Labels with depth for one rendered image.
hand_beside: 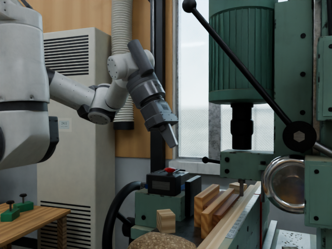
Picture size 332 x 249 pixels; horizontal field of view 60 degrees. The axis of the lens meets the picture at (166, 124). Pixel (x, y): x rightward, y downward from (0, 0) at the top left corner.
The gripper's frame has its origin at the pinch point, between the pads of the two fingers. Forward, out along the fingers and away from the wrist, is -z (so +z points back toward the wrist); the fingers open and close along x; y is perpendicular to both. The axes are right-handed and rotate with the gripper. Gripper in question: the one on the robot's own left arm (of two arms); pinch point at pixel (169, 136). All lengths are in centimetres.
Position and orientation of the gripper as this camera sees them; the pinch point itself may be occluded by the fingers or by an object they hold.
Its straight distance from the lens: 75.9
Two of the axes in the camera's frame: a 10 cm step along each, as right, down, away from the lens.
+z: -4.5, -8.7, 2.1
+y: 7.8, -4.9, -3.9
